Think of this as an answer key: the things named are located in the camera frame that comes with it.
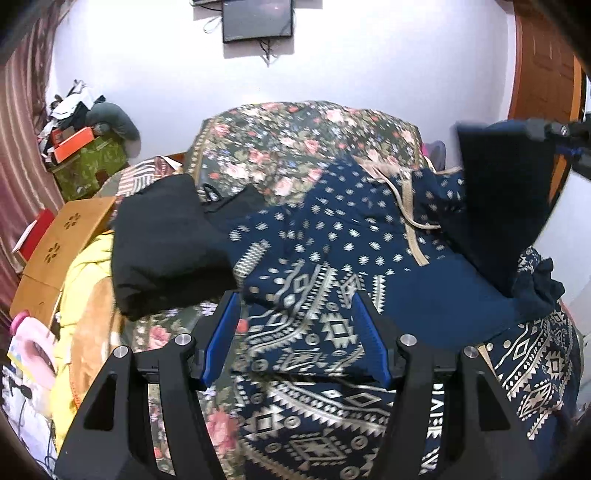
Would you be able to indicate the green patterned box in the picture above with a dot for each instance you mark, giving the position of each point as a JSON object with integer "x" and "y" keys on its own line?
{"x": 92, "y": 168}

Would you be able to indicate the pink bottle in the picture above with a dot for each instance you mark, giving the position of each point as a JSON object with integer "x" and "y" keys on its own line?
{"x": 32, "y": 344}

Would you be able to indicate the red box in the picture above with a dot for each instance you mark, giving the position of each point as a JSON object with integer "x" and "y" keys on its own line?
{"x": 37, "y": 228}

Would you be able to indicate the grey cloth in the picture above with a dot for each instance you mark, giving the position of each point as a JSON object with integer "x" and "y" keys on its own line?
{"x": 115, "y": 120}

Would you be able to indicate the black garment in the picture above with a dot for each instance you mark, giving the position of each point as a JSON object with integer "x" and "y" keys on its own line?
{"x": 161, "y": 240}

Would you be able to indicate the purple bag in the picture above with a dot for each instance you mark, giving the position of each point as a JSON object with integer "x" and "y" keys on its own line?
{"x": 434, "y": 154}

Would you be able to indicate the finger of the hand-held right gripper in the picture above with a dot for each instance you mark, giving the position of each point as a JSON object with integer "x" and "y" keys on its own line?
{"x": 579, "y": 159}
{"x": 549, "y": 129}

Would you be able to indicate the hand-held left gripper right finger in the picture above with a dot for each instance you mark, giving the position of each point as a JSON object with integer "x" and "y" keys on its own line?
{"x": 369, "y": 341}

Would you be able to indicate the navy patterned garment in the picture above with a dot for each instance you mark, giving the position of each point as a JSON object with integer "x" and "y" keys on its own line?
{"x": 323, "y": 258}

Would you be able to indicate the floral quilt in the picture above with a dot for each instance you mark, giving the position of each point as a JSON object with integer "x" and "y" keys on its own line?
{"x": 277, "y": 138}

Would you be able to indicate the wooden lap desk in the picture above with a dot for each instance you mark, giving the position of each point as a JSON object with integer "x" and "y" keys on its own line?
{"x": 69, "y": 240}

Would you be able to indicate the small wall monitor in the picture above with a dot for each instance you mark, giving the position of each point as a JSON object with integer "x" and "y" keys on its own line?
{"x": 258, "y": 18}

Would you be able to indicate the striped red curtain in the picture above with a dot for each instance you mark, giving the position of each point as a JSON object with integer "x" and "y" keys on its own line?
{"x": 23, "y": 138}

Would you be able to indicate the striped patchwork cloth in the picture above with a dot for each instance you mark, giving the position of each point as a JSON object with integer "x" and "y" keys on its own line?
{"x": 147, "y": 173}

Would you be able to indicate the orange box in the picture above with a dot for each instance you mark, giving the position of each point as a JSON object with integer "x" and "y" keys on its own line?
{"x": 71, "y": 143}

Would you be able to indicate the yellow blanket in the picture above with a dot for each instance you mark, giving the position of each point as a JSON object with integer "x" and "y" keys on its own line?
{"x": 87, "y": 286}

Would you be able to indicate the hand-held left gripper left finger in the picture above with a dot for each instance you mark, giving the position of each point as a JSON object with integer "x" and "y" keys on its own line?
{"x": 221, "y": 337}

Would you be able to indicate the pile of clutter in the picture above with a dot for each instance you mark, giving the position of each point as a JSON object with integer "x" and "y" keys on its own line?
{"x": 69, "y": 104}

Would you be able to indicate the wall television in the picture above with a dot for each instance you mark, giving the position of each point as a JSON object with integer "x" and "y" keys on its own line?
{"x": 205, "y": 2}

